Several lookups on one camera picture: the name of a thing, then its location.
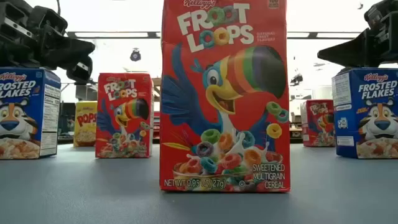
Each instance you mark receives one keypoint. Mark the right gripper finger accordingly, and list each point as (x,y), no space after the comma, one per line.
(354,49)

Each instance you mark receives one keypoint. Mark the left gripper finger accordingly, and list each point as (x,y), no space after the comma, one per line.
(68,48)
(81,71)

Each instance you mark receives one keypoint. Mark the yellow Corn Pops cereal box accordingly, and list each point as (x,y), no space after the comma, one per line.
(84,124)

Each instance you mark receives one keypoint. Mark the red Froot Loops cereal box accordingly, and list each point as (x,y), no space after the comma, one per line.
(224,124)
(124,118)
(317,124)

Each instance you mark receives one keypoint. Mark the blue Frosted Flakes cereal box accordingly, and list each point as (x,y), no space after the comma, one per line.
(373,118)
(21,118)

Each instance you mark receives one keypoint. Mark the long ceiling light fixture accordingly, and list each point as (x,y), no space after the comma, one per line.
(112,34)
(323,35)

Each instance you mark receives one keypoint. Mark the red storage unit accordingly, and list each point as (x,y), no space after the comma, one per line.
(156,124)

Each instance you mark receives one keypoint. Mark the black hanging ceiling camera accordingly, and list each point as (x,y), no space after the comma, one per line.
(297,79)
(135,55)

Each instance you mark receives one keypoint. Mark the black metal table frame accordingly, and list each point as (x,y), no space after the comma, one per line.
(65,140)

